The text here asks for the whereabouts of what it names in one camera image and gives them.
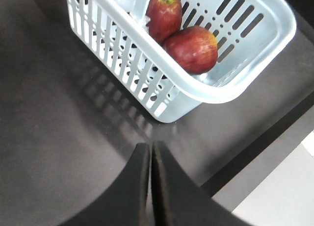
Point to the light blue plastic basket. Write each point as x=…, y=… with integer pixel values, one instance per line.
x=219, y=49

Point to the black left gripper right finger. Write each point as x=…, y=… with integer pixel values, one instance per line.
x=177, y=200

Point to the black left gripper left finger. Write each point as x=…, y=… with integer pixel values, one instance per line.
x=123, y=203

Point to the red apple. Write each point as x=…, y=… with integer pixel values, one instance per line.
x=165, y=18
x=194, y=49

